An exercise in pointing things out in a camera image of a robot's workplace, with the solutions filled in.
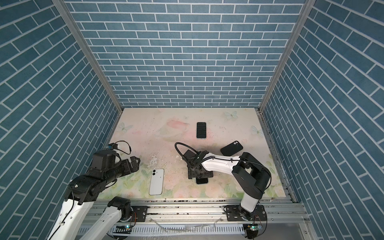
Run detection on black phone screen up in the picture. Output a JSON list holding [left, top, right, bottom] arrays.
[[196, 178, 209, 185]]

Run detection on white phone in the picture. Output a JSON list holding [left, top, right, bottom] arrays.
[[149, 169, 165, 196]]

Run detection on black phone case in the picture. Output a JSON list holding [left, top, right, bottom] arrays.
[[220, 141, 243, 157]]

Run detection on blue phone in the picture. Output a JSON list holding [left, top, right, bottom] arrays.
[[197, 122, 207, 139]]

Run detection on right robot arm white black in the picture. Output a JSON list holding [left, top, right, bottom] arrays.
[[182, 151, 272, 221]]

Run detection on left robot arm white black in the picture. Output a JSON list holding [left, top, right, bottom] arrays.
[[48, 150, 141, 240]]

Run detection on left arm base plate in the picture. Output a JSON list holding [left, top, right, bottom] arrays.
[[131, 206, 148, 223]]

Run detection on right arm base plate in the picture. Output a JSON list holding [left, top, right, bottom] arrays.
[[224, 205, 267, 222]]

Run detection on white slotted cable duct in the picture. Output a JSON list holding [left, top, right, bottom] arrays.
[[109, 224, 245, 237]]

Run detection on aluminium front rail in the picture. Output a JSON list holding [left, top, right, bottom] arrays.
[[61, 199, 310, 226]]

